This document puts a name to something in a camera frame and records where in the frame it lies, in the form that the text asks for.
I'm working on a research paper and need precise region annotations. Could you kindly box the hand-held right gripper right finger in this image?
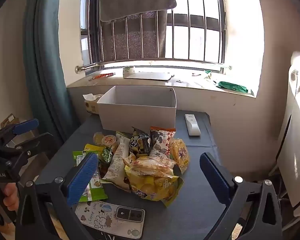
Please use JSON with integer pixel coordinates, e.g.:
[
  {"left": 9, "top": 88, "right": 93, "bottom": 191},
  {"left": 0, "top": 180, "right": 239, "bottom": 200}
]
[{"left": 199, "top": 152, "right": 283, "bottom": 240}]

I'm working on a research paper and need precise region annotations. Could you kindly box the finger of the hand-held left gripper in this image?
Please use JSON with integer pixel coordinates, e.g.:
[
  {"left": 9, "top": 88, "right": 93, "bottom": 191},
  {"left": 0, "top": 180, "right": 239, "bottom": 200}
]
[
  {"left": 0, "top": 119, "right": 39, "bottom": 148},
  {"left": 14, "top": 132, "right": 55, "bottom": 160}
]

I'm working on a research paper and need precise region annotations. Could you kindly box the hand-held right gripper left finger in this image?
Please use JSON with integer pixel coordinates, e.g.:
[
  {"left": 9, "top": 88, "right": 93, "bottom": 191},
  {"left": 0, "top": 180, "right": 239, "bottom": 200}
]
[{"left": 16, "top": 152, "right": 99, "bottom": 240}]

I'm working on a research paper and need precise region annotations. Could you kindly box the long green snack packet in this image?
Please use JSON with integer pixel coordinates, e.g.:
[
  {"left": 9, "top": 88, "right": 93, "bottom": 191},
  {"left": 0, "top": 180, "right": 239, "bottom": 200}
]
[{"left": 72, "top": 151, "right": 108, "bottom": 202}]

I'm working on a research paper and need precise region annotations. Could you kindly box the green pea snack packet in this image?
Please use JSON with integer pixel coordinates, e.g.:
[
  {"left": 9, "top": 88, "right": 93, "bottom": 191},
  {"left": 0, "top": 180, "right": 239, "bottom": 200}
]
[{"left": 84, "top": 143, "right": 114, "bottom": 164}]

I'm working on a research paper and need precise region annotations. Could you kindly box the large yellow chips bag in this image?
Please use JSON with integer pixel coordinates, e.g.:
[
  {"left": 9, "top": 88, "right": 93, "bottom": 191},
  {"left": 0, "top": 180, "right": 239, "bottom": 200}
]
[{"left": 125, "top": 166, "right": 184, "bottom": 207}]

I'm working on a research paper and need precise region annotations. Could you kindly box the orange and white snack packet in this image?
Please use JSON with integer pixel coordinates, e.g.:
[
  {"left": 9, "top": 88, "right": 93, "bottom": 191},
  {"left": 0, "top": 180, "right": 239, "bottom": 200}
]
[{"left": 148, "top": 126, "right": 177, "bottom": 159}]

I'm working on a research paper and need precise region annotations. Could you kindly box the grey storage bin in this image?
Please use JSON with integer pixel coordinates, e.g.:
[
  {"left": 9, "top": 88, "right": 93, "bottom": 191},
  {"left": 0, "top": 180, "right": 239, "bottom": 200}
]
[{"left": 97, "top": 85, "right": 177, "bottom": 132}]

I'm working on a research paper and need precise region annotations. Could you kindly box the person's left hand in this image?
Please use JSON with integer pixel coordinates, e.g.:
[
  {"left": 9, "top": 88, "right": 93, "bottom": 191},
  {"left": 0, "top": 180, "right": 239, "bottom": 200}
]
[{"left": 0, "top": 182, "right": 20, "bottom": 233}]

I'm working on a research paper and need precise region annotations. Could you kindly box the long beige snack packet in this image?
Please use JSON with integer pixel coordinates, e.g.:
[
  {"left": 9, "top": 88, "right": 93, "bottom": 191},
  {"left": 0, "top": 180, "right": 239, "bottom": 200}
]
[{"left": 100, "top": 131, "right": 132, "bottom": 191}]

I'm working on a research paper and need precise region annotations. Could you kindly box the clear yellow jelly cup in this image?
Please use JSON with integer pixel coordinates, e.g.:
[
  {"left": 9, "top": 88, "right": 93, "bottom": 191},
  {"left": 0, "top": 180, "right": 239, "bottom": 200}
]
[{"left": 93, "top": 132, "right": 108, "bottom": 145}]

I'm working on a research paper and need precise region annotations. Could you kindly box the small yellow chips packet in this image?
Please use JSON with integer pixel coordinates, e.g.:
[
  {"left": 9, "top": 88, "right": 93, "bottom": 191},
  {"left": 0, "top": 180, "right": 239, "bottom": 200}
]
[{"left": 170, "top": 138, "right": 190, "bottom": 174}]

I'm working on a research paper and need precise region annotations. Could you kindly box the orange lid jelly cup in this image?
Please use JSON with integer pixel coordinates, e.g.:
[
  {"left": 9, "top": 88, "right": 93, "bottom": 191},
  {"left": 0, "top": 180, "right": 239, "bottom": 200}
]
[{"left": 102, "top": 134, "right": 117, "bottom": 147}]

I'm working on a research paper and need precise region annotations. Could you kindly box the phone with cartoon case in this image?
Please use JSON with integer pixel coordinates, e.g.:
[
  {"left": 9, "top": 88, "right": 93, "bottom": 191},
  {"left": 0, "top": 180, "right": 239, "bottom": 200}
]
[{"left": 75, "top": 200, "right": 146, "bottom": 239}]

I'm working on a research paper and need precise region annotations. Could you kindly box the white remote control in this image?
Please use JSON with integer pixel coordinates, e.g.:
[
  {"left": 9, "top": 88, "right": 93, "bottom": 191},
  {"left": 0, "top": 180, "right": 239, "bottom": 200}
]
[{"left": 184, "top": 114, "right": 201, "bottom": 137}]

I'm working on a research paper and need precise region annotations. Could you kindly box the teal curtain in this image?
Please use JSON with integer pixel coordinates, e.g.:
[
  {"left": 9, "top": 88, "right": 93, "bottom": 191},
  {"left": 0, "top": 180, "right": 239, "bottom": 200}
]
[{"left": 22, "top": 0, "right": 71, "bottom": 146}]

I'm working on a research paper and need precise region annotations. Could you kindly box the black snack packet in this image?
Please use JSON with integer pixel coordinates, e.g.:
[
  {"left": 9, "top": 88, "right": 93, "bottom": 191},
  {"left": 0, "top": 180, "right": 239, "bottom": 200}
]
[{"left": 129, "top": 127, "right": 151, "bottom": 155}]

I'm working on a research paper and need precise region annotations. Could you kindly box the beige tissue box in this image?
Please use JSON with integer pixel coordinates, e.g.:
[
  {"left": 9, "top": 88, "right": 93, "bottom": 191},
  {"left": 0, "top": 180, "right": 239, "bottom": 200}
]
[{"left": 82, "top": 93, "right": 104, "bottom": 115}]

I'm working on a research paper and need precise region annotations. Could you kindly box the pale yellow bread packet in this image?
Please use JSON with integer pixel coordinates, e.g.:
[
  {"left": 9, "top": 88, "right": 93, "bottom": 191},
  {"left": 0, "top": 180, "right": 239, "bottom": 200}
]
[{"left": 122, "top": 154, "right": 177, "bottom": 178}]

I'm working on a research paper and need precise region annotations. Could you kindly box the orange beaded tool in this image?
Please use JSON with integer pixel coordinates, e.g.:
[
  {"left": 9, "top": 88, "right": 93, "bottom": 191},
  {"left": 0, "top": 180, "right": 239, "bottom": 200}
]
[{"left": 89, "top": 72, "right": 115, "bottom": 81}]

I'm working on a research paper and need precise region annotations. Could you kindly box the green plastic bag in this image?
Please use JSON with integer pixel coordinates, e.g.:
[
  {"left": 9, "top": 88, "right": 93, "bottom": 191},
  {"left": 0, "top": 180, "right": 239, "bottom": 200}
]
[{"left": 216, "top": 81, "right": 248, "bottom": 93}]

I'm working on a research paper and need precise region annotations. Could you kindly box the white standing appliance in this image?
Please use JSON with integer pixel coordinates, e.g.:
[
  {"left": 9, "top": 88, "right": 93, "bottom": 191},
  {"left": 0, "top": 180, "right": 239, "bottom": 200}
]
[{"left": 276, "top": 51, "right": 300, "bottom": 216}]

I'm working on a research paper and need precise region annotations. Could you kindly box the clear tape roll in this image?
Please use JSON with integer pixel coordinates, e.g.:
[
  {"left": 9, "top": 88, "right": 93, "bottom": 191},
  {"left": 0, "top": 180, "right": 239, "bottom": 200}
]
[{"left": 122, "top": 66, "right": 136, "bottom": 78}]

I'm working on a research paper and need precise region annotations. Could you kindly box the grey cardboard sheet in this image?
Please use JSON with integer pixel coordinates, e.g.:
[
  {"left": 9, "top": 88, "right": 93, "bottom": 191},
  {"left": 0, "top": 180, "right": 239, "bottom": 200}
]
[{"left": 124, "top": 72, "right": 175, "bottom": 81}]

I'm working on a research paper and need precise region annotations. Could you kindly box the dark mesh mat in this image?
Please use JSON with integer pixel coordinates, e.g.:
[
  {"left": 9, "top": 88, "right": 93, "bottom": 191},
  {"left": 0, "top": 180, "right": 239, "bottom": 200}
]
[{"left": 101, "top": 10, "right": 167, "bottom": 62}]

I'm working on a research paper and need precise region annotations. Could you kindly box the grey towel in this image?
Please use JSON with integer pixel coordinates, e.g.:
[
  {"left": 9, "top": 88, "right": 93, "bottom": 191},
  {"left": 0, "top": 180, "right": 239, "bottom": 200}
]
[{"left": 97, "top": 0, "right": 177, "bottom": 22}]

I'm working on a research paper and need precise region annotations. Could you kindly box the beige wall outlet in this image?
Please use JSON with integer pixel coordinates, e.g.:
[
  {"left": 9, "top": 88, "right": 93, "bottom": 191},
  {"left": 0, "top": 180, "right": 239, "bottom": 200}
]
[{"left": 0, "top": 113, "right": 22, "bottom": 128}]

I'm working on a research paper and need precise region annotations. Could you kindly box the steel window guard rail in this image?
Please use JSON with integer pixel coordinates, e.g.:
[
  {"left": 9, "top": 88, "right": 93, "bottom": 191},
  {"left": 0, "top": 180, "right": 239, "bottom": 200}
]
[{"left": 72, "top": 0, "right": 233, "bottom": 74}]

